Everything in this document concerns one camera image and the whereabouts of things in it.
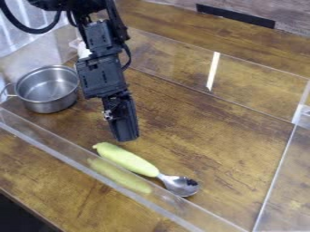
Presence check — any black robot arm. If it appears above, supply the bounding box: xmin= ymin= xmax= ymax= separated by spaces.
xmin=28 ymin=0 xmax=139 ymax=142

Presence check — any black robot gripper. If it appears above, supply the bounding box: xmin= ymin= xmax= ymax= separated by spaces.
xmin=75 ymin=55 xmax=139 ymax=142

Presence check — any small steel pot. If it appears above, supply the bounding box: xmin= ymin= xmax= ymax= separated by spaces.
xmin=0 ymin=65 xmax=80 ymax=114

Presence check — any black strip on table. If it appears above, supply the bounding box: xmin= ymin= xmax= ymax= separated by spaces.
xmin=196 ymin=4 xmax=277 ymax=29

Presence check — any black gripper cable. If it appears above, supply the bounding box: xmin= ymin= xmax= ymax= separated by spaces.
xmin=0 ymin=0 xmax=134 ymax=72

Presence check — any green handled metal spoon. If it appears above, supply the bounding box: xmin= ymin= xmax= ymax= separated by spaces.
xmin=92 ymin=142 xmax=200 ymax=198

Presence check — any white mushroom toy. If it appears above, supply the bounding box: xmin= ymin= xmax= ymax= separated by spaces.
xmin=77 ymin=42 xmax=91 ymax=59

